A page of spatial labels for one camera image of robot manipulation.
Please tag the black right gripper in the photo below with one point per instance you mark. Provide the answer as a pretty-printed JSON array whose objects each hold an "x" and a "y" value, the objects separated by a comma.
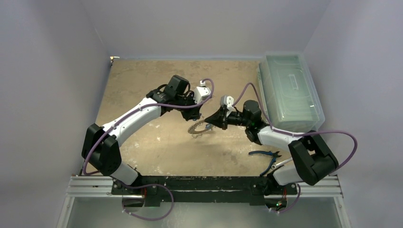
[{"x": 224, "y": 118}]

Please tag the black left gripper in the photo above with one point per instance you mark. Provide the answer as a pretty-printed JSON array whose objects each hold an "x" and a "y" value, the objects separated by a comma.
[{"x": 193, "y": 113}]

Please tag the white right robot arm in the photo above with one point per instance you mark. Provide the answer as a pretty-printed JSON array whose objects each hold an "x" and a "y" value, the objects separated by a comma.
[{"x": 312, "y": 158}]

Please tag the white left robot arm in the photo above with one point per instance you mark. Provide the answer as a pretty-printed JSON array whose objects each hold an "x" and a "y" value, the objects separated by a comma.
[{"x": 102, "y": 144}]

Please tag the silver wrench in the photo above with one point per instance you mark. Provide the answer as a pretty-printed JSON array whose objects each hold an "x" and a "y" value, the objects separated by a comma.
[{"x": 281, "y": 163}]

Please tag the clear plastic storage bin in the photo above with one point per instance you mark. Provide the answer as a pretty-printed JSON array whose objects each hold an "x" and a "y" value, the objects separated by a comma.
[{"x": 290, "y": 96}]

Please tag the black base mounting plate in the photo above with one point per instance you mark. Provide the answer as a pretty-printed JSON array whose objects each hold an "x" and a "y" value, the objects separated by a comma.
[{"x": 254, "y": 190}]

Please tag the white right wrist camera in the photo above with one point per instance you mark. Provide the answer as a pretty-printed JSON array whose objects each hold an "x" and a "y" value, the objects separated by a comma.
[{"x": 227, "y": 103}]

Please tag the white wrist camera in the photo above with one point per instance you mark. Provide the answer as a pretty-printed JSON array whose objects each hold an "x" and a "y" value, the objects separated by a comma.
[
  {"x": 227, "y": 103},
  {"x": 201, "y": 92}
]

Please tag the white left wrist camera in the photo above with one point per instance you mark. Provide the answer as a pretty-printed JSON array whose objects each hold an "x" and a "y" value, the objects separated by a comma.
[{"x": 201, "y": 92}]

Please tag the aluminium frame rail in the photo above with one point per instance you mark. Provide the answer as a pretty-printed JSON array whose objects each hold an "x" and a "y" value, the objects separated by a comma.
[{"x": 102, "y": 187}]

